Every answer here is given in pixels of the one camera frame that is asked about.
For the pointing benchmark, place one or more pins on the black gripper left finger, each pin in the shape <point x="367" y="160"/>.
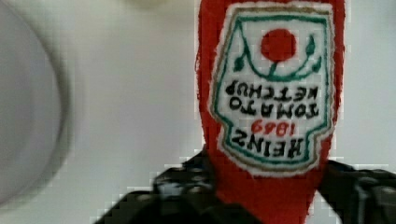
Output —
<point x="180" y="195"/>

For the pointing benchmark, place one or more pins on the red plush ketchup bottle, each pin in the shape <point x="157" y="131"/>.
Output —
<point x="270" y="78"/>

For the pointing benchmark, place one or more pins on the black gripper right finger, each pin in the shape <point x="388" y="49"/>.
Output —
<point x="359" y="196"/>

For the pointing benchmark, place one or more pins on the grey round plate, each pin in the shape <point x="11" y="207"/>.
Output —
<point x="35" y="103"/>

